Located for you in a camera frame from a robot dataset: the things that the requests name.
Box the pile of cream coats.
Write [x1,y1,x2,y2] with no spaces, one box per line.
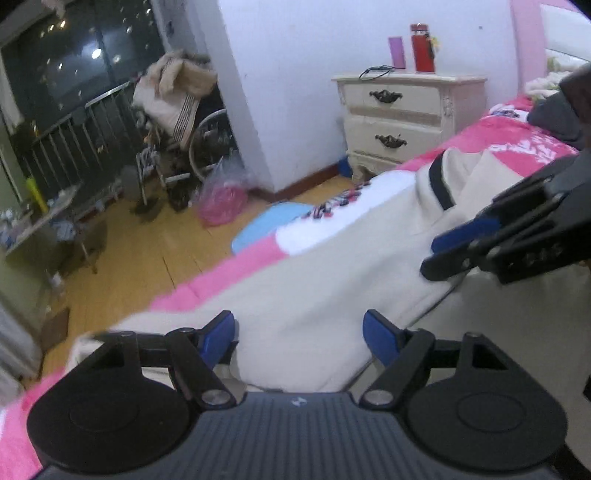
[131,51,218,148]

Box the red thermos bottle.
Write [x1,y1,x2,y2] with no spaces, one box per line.
[410,23,437,73]

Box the yellow-green bottle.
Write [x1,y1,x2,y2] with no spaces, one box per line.
[25,178,47,214]

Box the wheelchair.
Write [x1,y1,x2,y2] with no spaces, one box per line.
[122,108,241,215]

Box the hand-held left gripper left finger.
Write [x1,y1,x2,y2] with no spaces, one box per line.
[90,310,238,411]

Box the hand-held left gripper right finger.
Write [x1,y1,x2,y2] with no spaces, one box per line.
[358,309,509,409]

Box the cream zip jacket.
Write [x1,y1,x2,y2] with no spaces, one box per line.
[69,148,591,462]

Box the dark grey cloth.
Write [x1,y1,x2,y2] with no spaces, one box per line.
[529,90,585,148]

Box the folding table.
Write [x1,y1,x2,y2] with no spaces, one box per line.
[0,182,109,278]

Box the pink plastic bag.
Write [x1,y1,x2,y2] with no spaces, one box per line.
[193,156,250,227]

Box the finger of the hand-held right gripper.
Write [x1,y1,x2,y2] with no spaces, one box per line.
[420,217,571,283]
[431,178,561,254]

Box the black cable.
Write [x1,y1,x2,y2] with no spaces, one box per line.
[359,65,398,81]

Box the pink floral blanket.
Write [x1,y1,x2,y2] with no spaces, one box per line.
[0,92,591,480]

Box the light blue floor mat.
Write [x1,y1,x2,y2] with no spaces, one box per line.
[231,203,315,254]

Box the brown doormat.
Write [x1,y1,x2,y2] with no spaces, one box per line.
[41,307,71,354]

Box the cream nightstand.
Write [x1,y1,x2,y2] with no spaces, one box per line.
[331,74,488,181]

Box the metal balcony railing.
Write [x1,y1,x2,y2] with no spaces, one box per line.
[28,80,153,217]

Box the purple cup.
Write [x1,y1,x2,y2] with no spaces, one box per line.
[389,37,408,70]

